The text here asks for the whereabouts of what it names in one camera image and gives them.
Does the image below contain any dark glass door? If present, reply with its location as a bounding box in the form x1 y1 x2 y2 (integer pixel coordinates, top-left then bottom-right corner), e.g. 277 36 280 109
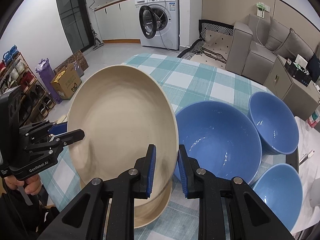
54 0 92 53

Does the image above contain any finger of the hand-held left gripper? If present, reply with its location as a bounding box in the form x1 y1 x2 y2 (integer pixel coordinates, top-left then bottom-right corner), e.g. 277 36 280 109
51 129 85 147
49 121 68 134

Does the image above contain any white washing machine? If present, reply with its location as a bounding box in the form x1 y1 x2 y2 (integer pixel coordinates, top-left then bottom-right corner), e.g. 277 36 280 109
135 0 180 50

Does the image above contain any plastic water bottle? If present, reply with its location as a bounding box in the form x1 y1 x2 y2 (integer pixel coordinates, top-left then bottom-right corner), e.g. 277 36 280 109
307 105 320 130

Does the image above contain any purple bag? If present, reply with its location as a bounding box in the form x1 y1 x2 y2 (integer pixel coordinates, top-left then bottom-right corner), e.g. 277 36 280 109
36 59 63 104

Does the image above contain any person's left hand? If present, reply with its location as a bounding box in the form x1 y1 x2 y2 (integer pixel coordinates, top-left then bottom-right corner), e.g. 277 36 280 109
5 174 43 195

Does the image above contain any white marble table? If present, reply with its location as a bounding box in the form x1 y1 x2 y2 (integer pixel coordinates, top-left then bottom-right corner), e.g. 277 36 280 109
285 116 320 233

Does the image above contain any large blue bowl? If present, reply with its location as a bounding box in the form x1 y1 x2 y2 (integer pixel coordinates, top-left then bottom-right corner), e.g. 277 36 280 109
174 102 262 184

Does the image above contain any white pen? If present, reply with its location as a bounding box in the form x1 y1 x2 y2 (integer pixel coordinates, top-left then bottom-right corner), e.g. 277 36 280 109
299 150 315 165

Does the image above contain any beige side cabinet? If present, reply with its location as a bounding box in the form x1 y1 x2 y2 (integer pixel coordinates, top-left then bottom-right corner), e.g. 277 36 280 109
264 55 320 120

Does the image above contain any teal checkered tablecloth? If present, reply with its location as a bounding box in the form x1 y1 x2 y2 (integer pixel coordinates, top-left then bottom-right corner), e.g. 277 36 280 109
40 53 298 240

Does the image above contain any black bag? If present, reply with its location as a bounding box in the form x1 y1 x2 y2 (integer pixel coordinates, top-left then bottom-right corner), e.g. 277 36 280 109
306 54 320 83

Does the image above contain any wall socket with green charger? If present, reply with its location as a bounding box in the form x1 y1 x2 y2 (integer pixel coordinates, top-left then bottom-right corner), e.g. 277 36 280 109
256 2 270 18

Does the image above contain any small blue bowl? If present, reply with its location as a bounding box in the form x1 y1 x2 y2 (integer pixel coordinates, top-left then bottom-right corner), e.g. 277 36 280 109
251 164 303 232
248 92 300 155

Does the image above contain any white counter cabinet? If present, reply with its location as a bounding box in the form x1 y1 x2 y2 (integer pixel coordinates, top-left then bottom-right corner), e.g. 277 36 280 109
94 0 142 44

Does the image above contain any black striped rug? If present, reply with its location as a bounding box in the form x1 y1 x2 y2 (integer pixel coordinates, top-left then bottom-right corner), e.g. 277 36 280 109
177 19 234 60

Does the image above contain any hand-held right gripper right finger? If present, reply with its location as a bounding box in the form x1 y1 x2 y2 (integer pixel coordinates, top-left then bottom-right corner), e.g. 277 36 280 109
178 144 295 240

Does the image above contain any beige diamond mat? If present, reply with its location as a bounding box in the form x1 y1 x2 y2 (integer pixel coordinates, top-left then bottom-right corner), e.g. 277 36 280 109
200 30 234 68

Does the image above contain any shoe rack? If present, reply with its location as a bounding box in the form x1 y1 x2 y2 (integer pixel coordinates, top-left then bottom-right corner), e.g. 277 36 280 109
0 45 57 128

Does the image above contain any black electronic device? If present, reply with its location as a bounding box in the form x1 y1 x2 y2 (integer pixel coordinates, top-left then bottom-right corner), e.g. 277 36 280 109
285 58 313 87

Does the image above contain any cardboard box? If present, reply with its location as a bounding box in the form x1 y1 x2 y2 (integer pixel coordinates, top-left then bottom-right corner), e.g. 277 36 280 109
51 63 83 100

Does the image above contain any beige plate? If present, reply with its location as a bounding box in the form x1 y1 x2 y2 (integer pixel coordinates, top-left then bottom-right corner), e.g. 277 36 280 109
67 65 178 207
56 114 173 229

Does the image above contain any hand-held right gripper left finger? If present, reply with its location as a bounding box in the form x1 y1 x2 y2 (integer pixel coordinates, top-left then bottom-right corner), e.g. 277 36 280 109
32 144 157 240

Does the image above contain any grey sofa cushion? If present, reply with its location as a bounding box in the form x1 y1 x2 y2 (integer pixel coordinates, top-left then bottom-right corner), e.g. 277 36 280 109
277 28 314 60
265 17 292 52

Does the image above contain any white box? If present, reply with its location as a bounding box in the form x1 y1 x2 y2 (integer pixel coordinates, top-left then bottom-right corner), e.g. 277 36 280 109
295 54 309 67

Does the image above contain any grey sofa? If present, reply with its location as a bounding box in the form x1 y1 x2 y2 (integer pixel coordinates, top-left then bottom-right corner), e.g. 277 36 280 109
226 14 320 90

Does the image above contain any brown patterned bag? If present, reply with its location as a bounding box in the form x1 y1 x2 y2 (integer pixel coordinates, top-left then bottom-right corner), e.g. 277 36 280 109
54 50 89 77

